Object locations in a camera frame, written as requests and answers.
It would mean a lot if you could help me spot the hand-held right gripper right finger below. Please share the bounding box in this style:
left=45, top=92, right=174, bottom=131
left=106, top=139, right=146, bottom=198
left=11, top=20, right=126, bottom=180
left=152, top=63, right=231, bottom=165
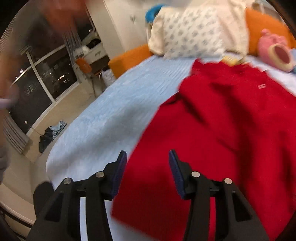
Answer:
left=169, top=149, right=270, bottom=241

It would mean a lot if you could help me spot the white patterned pillow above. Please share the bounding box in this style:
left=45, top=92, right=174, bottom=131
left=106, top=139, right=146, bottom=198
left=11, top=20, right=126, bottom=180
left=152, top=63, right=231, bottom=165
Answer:
left=148, top=0, right=250, bottom=59

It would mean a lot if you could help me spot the white slatted radiator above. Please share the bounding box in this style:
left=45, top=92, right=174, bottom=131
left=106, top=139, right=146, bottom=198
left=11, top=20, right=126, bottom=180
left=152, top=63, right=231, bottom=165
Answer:
left=2, top=113, right=30, bottom=154

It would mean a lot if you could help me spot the pink plush toy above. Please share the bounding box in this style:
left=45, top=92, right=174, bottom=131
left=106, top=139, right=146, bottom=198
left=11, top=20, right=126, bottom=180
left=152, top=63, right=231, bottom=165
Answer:
left=258, top=29, right=295, bottom=72

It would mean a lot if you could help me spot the large dark window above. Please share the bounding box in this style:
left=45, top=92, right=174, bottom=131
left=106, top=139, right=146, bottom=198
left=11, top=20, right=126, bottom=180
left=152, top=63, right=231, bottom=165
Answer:
left=5, top=44, right=78, bottom=135

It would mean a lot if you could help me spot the white plastic bag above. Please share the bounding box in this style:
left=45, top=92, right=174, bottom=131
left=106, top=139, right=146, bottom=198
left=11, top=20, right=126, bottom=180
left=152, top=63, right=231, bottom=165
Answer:
left=101, top=70, right=115, bottom=87

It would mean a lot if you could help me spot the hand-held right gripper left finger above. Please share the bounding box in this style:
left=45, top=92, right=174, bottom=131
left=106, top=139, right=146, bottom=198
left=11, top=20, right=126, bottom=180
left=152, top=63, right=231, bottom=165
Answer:
left=26, top=151, right=127, bottom=241

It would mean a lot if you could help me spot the pile of dark clothes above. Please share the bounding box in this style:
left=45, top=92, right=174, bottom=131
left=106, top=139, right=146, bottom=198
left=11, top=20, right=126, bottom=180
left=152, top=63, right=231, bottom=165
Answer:
left=38, top=120, right=68, bottom=153

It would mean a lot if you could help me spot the red knit sweater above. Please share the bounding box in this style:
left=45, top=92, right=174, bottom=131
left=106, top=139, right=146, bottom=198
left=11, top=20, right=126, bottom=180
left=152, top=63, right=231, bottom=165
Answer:
left=111, top=58, right=296, bottom=241

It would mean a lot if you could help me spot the light blue bed blanket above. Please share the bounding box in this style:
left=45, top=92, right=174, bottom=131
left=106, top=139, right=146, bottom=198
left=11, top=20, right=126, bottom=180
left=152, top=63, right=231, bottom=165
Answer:
left=46, top=54, right=296, bottom=241

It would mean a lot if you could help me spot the orange upholstered headboard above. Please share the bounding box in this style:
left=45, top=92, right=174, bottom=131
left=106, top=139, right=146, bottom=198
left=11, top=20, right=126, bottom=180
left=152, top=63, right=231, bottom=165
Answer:
left=109, top=9, right=292, bottom=78

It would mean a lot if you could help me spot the blue plush toy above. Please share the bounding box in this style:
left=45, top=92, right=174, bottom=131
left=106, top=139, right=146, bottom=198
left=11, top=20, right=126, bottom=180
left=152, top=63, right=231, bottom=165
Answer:
left=145, top=5, right=163, bottom=24

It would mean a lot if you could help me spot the white desk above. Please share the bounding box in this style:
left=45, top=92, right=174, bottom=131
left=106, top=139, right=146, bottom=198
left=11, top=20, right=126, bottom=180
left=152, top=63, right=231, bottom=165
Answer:
left=81, top=35, right=109, bottom=70

